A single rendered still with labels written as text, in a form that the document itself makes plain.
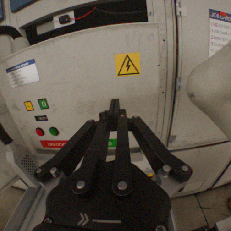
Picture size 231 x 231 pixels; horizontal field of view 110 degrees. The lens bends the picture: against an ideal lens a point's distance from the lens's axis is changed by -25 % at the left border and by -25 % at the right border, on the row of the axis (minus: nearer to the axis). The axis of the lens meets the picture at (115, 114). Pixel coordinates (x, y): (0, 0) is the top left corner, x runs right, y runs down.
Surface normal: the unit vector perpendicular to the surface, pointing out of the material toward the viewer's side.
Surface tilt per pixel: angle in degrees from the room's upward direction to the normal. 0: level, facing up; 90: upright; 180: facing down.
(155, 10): 90
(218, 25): 90
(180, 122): 90
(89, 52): 90
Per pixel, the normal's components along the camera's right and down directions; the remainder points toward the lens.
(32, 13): -0.04, 0.45
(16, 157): 0.99, -0.07
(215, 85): -0.79, 0.42
